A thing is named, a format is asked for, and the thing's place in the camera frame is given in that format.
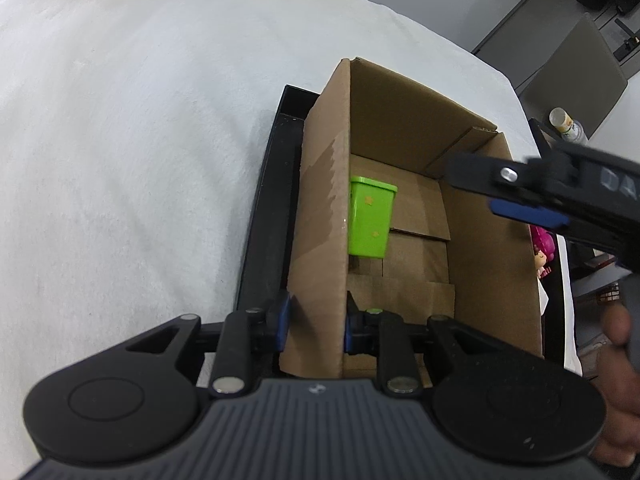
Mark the yellow label bottle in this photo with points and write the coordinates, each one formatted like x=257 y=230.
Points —
x=567 y=127

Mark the brown cardboard box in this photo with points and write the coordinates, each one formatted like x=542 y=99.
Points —
x=475 y=260

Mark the white tablecloth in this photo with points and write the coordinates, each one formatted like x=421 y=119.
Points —
x=150 y=160

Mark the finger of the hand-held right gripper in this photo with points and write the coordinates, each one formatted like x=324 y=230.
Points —
x=525 y=211

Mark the person's right hand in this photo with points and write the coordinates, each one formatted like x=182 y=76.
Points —
x=622 y=400

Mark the black tray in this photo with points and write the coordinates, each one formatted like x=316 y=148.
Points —
x=272 y=210

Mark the green toy bin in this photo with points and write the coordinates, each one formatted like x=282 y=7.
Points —
x=370 y=220

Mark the pink doll figurine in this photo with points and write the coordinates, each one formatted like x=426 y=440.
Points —
x=542 y=252

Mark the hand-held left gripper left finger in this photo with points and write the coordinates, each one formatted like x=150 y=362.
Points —
x=281 y=325

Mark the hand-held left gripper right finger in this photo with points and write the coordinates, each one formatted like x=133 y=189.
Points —
x=351 y=332

